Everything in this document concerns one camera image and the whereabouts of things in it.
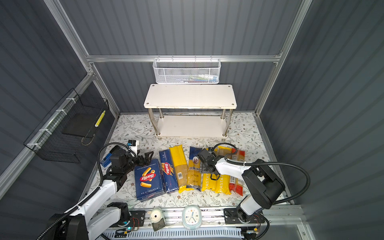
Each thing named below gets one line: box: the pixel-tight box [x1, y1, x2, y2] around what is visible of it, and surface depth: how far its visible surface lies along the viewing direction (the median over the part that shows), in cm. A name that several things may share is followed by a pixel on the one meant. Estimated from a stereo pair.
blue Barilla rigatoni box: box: [134, 158, 165, 201], surface depth 81 cm
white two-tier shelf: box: [143, 83, 237, 139], surface depth 91 cm
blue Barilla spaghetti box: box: [159, 149, 179, 193], surface depth 86 cm
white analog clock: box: [182, 205, 202, 230], surface depth 74 cm
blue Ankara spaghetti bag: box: [186, 146, 202, 192], surface depth 88 cm
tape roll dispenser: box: [150, 206, 166, 232], surface depth 69 cm
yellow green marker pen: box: [95, 110, 106, 127], surface depth 81 cm
